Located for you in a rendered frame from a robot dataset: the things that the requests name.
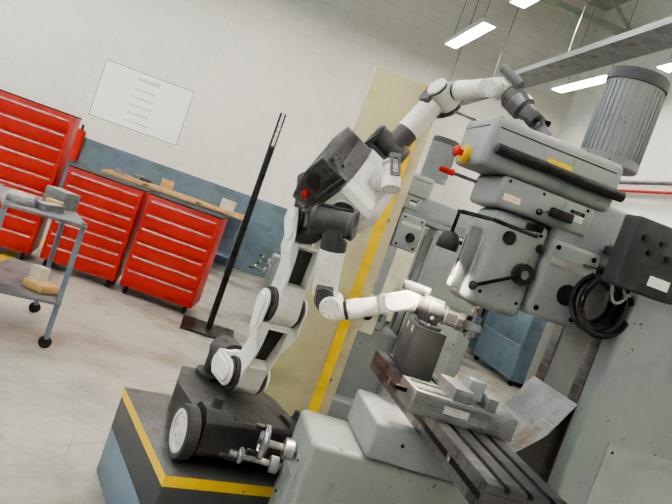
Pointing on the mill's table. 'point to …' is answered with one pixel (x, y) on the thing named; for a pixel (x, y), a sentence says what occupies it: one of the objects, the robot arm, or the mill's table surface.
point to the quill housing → (499, 262)
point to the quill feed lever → (524, 274)
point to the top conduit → (559, 172)
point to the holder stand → (419, 348)
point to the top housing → (538, 144)
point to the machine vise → (425, 402)
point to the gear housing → (529, 202)
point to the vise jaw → (455, 389)
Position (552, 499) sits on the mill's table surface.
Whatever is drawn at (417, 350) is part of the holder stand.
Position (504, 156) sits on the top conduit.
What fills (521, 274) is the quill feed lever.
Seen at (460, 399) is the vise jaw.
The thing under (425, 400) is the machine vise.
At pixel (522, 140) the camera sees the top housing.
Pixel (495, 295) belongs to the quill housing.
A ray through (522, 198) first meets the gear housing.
